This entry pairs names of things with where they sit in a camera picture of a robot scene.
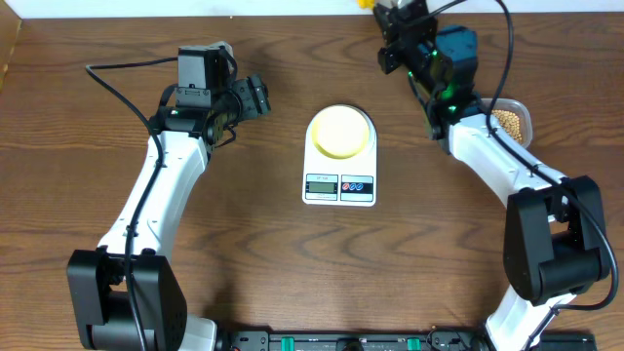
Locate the clear plastic container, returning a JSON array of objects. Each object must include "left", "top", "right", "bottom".
[{"left": 492, "top": 98, "right": 533, "bottom": 148}]

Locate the yellow bowl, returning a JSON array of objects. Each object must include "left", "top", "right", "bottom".
[{"left": 311, "top": 104, "right": 371, "bottom": 160}]

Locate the white kitchen scale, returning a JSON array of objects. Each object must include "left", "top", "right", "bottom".
[{"left": 301, "top": 107, "right": 377, "bottom": 207}]

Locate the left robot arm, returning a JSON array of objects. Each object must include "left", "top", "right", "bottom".
[{"left": 66, "top": 41, "right": 271, "bottom": 350}]

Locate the cardboard side panel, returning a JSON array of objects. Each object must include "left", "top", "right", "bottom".
[{"left": 0, "top": 0, "right": 22, "bottom": 87}]

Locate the yellow measuring scoop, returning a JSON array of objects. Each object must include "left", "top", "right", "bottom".
[{"left": 357, "top": 0, "right": 376, "bottom": 10}]

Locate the pile of soybeans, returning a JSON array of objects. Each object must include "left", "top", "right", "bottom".
[{"left": 492, "top": 109, "right": 523, "bottom": 143}]

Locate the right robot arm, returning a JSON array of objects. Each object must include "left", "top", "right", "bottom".
[{"left": 371, "top": 1, "right": 620, "bottom": 350}]

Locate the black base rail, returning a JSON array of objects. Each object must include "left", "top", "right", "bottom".
[{"left": 214, "top": 328, "right": 598, "bottom": 351}]

